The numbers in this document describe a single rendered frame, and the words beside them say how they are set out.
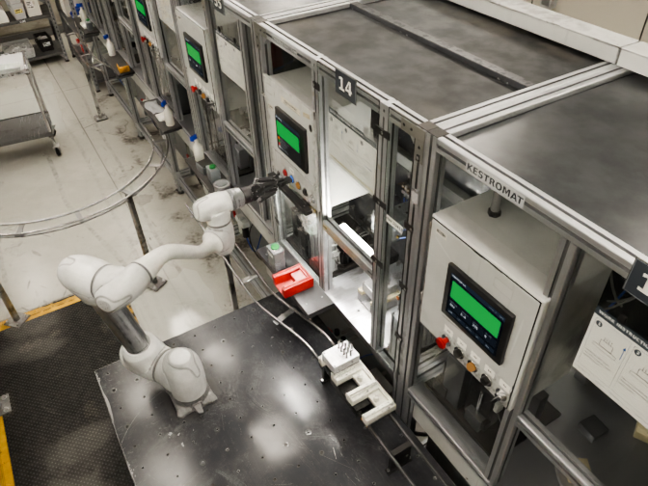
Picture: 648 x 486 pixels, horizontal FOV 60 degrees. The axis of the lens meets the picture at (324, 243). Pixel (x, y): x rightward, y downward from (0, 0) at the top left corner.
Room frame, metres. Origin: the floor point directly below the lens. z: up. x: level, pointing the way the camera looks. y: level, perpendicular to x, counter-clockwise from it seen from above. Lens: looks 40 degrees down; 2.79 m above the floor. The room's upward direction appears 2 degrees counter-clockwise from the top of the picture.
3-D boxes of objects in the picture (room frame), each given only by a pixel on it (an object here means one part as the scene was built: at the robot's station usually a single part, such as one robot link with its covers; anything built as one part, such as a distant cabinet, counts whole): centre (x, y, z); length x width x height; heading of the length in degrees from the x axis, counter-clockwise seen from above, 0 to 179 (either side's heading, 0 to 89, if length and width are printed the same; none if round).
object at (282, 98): (2.12, 0.03, 1.60); 0.42 x 0.29 x 0.46; 30
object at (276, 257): (2.06, 0.23, 0.97); 0.08 x 0.08 x 0.12; 30
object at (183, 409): (1.46, 0.60, 0.71); 0.22 x 0.18 x 0.06; 30
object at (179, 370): (1.48, 0.62, 0.85); 0.18 x 0.16 x 0.22; 63
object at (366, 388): (1.38, -0.11, 0.84); 0.36 x 0.14 x 0.10; 30
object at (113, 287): (1.38, 0.71, 1.44); 0.18 x 0.14 x 0.13; 153
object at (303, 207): (2.05, 0.15, 1.37); 0.36 x 0.04 x 0.04; 30
